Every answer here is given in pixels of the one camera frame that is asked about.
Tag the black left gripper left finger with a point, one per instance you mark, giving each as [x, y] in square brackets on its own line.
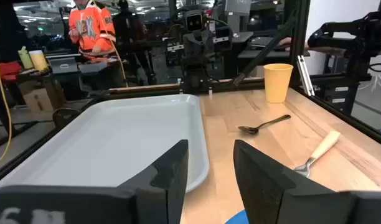
[168, 186]

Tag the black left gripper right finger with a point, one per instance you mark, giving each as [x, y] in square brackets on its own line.
[265, 193]

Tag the blue plate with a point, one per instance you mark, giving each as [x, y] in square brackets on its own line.
[240, 219]

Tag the yellow plastic cup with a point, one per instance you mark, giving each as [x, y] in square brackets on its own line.
[277, 84]

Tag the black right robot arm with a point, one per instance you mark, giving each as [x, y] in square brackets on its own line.
[196, 77]

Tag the black neighbouring robot arm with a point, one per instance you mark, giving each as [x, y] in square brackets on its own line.
[361, 34]

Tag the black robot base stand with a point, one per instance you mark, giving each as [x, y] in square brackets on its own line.
[340, 93]

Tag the dark metal spoon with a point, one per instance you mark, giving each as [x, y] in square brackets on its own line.
[248, 129]

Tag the white rectangular tray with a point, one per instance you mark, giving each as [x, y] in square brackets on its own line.
[115, 140]

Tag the person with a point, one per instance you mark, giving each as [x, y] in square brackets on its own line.
[91, 28]
[128, 31]

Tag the person's hand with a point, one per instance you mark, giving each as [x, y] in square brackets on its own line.
[285, 42]

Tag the grey equipment box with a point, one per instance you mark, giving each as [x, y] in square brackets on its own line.
[92, 67]
[63, 65]

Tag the cardboard box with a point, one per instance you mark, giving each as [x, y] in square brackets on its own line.
[38, 100]

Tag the yellow translucent container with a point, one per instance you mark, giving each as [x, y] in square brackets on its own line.
[38, 60]

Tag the green bottle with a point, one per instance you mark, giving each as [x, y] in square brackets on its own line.
[25, 59]

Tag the red bag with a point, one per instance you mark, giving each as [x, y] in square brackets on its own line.
[9, 69]

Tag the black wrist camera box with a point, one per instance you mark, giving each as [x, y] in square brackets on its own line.
[194, 21]

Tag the white metal bracket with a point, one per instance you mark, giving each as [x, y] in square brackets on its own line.
[305, 76]

